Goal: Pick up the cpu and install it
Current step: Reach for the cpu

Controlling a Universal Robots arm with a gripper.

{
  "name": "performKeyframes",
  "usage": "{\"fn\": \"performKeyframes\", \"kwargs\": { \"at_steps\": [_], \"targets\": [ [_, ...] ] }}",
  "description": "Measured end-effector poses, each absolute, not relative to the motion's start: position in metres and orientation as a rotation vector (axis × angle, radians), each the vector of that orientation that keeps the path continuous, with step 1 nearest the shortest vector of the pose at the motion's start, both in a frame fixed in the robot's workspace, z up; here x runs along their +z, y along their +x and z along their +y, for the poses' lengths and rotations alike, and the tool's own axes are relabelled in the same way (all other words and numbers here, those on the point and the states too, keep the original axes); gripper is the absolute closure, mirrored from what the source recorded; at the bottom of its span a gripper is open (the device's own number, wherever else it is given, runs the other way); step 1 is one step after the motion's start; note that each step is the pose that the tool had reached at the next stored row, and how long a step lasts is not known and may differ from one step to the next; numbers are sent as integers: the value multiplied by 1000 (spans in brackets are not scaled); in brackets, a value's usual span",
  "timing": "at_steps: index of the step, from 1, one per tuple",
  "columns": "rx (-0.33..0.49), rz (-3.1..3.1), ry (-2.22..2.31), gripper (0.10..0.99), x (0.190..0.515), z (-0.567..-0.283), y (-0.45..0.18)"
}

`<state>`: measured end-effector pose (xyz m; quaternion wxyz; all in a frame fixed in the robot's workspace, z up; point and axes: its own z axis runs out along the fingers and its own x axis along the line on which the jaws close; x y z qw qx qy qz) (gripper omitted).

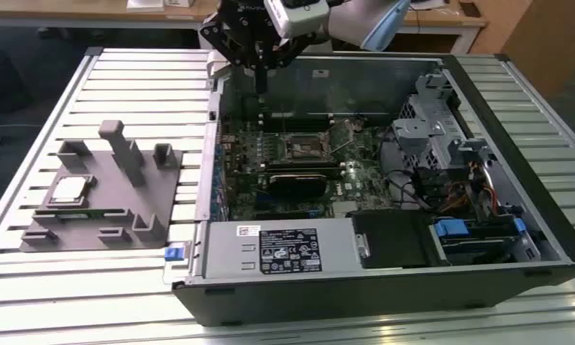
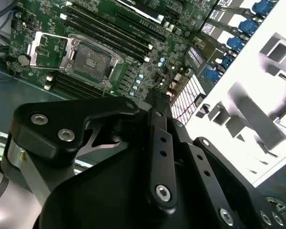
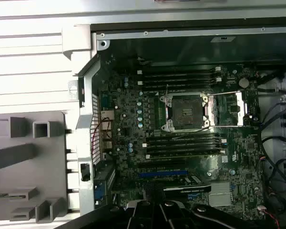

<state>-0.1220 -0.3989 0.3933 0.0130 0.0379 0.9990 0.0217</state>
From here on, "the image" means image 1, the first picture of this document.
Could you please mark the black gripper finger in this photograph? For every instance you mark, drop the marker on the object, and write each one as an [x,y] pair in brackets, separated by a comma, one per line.
[290,50]
[211,31]

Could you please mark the silver CPU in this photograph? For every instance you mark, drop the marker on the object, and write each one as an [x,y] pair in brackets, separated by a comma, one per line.
[70,189]

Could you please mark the CPU socket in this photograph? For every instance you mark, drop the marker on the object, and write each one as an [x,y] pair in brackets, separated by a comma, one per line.
[311,143]

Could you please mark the white box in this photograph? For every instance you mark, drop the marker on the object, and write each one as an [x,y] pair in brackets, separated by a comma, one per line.
[146,5]

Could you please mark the wooden desk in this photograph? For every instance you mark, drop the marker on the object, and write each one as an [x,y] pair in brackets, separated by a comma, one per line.
[76,14]

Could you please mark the silver metal drive cage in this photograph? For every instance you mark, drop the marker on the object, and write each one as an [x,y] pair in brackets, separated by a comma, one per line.
[429,108]

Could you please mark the small black graphics card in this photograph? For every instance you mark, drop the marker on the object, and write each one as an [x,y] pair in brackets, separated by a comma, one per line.
[297,185]

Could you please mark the green motherboard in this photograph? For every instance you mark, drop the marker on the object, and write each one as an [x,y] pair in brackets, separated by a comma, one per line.
[365,179]

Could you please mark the silver chipset heatsink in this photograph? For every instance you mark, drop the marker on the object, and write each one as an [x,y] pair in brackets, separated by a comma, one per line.
[345,207]

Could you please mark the black expansion slot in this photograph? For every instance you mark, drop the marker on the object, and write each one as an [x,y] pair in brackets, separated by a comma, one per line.
[283,215]

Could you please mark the black waste bin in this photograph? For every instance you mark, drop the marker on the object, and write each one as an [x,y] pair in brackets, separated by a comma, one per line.
[2,82]

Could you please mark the grey parts rack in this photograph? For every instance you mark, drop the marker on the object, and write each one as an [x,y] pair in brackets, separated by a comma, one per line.
[100,187]

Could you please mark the wooden cabinet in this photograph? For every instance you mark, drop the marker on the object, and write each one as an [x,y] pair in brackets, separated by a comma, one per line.
[546,43]

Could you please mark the green RAM stick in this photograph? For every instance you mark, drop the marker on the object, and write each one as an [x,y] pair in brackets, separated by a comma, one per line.
[96,213]

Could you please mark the silver metal latch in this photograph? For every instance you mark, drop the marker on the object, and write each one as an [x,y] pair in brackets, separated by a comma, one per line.
[363,245]

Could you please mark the black plastic shroud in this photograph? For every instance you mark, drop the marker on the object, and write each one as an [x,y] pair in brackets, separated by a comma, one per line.
[393,240]

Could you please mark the grey power supply unit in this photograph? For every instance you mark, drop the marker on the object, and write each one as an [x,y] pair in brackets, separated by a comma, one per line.
[220,251]

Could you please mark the blue disk carrier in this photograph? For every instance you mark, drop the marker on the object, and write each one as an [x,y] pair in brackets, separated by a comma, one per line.
[450,228]

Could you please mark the blue case latch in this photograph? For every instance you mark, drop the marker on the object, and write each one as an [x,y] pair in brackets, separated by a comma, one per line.
[174,253]

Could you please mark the blue plastic tab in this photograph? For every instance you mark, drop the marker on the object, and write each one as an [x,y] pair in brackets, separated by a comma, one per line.
[518,225]

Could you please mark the black open PC case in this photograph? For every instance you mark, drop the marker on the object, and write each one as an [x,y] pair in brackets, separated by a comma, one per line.
[341,302]

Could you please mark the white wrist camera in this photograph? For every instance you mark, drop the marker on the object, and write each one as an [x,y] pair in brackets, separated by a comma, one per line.
[297,19]

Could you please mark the small case wall sticker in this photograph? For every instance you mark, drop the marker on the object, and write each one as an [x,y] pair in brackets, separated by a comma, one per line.
[321,73]

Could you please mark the grey plastic bracket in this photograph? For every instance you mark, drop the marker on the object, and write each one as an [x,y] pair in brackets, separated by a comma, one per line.
[470,147]

